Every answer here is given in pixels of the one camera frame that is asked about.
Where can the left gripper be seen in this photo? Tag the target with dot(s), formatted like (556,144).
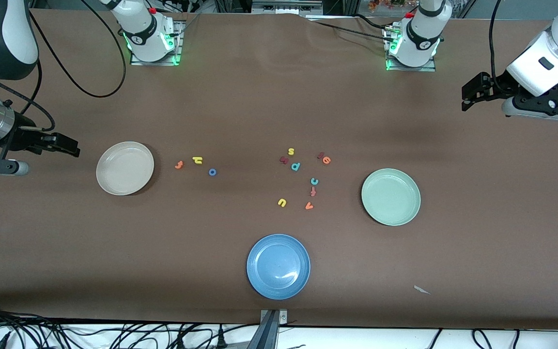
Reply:
(496,87)

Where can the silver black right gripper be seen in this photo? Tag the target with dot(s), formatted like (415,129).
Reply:
(23,137)

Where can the orange letter j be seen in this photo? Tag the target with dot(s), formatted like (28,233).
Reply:
(178,165)

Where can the yellow letter h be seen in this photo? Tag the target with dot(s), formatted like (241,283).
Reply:
(197,160)

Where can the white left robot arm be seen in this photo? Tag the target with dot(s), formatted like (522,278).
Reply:
(419,43)

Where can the beige brown plate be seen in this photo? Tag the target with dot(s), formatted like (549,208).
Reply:
(125,168)

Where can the orange artificial flowers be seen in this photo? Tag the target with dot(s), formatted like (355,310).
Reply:
(390,4)

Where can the light green plate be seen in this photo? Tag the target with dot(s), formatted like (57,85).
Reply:
(391,197)

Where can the teal letter p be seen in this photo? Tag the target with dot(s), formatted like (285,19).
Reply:
(297,167)

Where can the brown table cover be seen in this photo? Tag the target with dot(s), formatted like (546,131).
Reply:
(259,106)

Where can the small white paper scrap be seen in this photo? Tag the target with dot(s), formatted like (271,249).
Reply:
(422,290)

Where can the grey power strip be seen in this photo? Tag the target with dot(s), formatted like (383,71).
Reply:
(286,7)

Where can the blue plate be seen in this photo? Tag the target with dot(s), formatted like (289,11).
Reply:
(278,266)

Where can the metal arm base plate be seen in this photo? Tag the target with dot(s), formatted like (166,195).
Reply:
(410,69)
(155,62)

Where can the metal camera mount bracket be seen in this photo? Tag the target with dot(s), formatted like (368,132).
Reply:
(270,329)

